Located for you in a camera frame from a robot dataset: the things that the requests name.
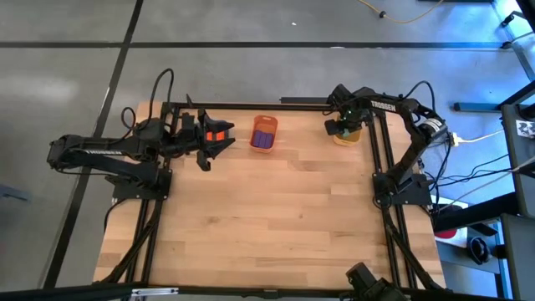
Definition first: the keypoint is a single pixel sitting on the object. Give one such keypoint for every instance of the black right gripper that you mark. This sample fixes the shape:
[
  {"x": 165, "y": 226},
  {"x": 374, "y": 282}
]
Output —
[{"x": 351, "y": 119}]

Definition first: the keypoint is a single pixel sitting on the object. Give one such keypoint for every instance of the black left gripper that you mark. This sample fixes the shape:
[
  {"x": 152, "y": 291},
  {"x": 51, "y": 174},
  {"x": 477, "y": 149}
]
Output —
[{"x": 190, "y": 134}]

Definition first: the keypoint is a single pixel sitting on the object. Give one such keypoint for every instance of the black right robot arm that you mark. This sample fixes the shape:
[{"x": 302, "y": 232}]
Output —
[{"x": 388, "y": 106}]

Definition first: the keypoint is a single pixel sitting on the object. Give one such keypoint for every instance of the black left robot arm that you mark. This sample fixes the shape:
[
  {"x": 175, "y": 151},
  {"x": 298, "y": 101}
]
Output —
[{"x": 96, "y": 152}]

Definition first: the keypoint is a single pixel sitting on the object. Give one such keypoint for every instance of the blue plastic bin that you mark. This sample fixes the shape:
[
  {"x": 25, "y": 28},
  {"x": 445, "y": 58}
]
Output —
[{"x": 214, "y": 136}]

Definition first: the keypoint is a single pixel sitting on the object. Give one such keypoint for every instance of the yellow plastic bin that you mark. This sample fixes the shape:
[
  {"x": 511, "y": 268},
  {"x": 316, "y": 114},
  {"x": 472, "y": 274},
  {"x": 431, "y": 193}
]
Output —
[{"x": 349, "y": 142}]

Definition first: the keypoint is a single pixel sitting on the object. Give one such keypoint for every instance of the orange plastic bin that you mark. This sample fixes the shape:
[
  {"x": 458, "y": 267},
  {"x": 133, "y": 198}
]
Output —
[{"x": 264, "y": 121}]

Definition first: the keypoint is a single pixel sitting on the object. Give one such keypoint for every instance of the white power strip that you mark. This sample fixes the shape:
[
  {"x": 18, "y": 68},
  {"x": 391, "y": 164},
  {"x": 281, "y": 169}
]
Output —
[{"x": 453, "y": 139}]

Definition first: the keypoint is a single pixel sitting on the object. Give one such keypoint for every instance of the grey metal floor bar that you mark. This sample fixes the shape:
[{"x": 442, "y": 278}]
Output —
[{"x": 476, "y": 107}]

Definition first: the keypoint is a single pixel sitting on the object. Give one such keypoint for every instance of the red round object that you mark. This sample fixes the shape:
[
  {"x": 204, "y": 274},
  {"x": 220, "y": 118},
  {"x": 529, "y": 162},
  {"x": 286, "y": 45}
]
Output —
[{"x": 445, "y": 233}]

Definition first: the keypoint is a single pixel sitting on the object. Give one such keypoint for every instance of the black diagonal bar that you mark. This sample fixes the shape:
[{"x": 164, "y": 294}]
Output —
[{"x": 472, "y": 213}]

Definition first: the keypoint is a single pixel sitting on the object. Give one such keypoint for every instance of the black device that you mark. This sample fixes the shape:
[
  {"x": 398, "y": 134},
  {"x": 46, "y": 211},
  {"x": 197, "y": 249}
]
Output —
[{"x": 368, "y": 284}]

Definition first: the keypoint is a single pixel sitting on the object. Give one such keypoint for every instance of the black and white tag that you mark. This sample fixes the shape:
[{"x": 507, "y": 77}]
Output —
[{"x": 526, "y": 128}]

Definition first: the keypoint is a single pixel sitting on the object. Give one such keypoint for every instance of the black headphones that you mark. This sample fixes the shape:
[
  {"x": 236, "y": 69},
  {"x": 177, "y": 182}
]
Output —
[{"x": 478, "y": 250}]

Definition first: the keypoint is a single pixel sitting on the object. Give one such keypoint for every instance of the grey metal furniture leg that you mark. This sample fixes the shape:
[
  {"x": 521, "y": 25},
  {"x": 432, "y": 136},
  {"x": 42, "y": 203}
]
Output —
[{"x": 522, "y": 46}]

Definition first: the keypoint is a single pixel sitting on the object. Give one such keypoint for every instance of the black rig beam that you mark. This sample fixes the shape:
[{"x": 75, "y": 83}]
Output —
[{"x": 62, "y": 292}]

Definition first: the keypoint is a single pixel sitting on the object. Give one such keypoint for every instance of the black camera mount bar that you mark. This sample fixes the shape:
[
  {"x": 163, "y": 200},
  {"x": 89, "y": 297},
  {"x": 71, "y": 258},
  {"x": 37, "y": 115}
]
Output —
[{"x": 301, "y": 100}]

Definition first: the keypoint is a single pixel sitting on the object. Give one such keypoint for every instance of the black aluminium table frame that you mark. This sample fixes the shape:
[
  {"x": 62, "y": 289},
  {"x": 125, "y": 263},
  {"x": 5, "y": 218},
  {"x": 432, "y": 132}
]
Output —
[{"x": 267, "y": 106}]

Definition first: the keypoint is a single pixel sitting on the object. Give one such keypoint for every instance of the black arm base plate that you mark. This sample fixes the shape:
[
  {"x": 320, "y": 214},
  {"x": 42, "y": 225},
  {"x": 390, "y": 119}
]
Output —
[
  {"x": 411, "y": 199},
  {"x": 125, "y": 193}
]

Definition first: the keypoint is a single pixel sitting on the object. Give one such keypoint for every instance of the silver metal bracket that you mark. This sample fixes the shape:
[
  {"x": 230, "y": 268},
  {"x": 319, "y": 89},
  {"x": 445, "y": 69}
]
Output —
[{"x": 154, "y": 291}]

